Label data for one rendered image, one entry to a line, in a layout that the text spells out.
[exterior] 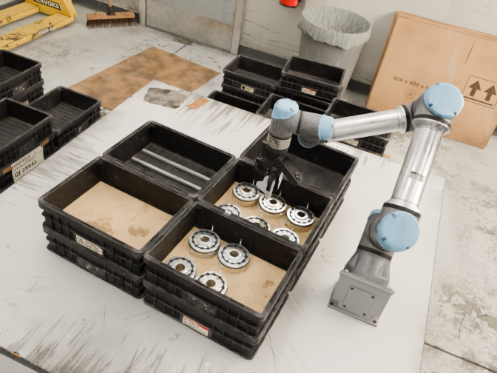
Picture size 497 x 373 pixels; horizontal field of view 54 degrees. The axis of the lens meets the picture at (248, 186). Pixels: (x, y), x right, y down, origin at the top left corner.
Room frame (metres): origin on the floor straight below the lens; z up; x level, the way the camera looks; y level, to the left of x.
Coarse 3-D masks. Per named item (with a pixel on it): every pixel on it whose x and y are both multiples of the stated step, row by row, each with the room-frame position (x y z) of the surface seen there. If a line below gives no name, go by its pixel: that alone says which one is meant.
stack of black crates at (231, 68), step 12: (240, 60) 3.32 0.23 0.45; (252, 60) 3.30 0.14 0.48; (228, 72) 3.04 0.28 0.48; (240, 72) 3.27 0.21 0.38; (252, 72) 3.29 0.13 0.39; (264, 72) 3.27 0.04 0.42; (276, 72) 3.25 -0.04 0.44; (228, 84) 3.05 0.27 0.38; (240, 84) 3.02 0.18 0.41; (252, 84) 3.00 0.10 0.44; (264, 84) 2.97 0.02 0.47; (276, 84) 2.98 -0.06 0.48; (240, 96) 3.02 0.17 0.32; (252, 96) 2.99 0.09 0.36; (264, 96) 2.98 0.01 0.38
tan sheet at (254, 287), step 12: (192, 228) 1.17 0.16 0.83; (180, 252) 1.05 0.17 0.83; (204, 264) 1.02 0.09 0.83; (216, 264) 1.03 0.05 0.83; (252, 264) 1.05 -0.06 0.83; (264, 264) 1.06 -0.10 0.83; (228, 276) 0.99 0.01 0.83; (240, 276) 1.00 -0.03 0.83; (252, 276) 1.01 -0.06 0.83; (264, 276) 1.02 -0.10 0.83; (276, 276) 1.02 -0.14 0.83; (228, 288) 0.94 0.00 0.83; (240, 288) 0.95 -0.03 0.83; (252, 288) 0.96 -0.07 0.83; (264, 288) 0.97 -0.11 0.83; (276, 288) 0.98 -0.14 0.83; (240, 300) 0.91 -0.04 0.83; (252, 300) 0.91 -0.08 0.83; (264, 300) 0.92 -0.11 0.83
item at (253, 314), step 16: (192, 208) 1.16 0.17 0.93; (208, 208) 1.17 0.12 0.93; (176, 224) 1.07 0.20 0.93; (240, 224) 1.13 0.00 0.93; (160, 240) 0.99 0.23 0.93; (272, 240) 1.09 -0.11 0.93; (144, 256) 0.92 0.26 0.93; (176, 272) 0.88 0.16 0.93; (288, 272) 0.96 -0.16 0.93; (192, 288) 0.86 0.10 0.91; (208, 288) 0.85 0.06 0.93; (224, 304) 0.82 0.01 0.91; (240, 304) 0.82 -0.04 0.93; (272, 304) 0.84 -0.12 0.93; (256, 320) 0.79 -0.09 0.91
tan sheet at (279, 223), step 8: (224, 200) 1.34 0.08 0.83; (232, 200) 1.35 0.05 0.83; (240, 208) 1.31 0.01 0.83; (248, 208) 1.32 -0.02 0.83; (256, 208) 1.33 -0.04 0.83; (288, 208) 1.36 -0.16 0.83; (248, 216) 1.28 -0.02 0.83; (264, 216) 1.29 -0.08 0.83; (272, 224) 1.26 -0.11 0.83; (280, 224) 1.26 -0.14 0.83; (296, 232) 1.24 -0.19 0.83; (304, 232) 1.25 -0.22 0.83; (304, 240) 1.21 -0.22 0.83
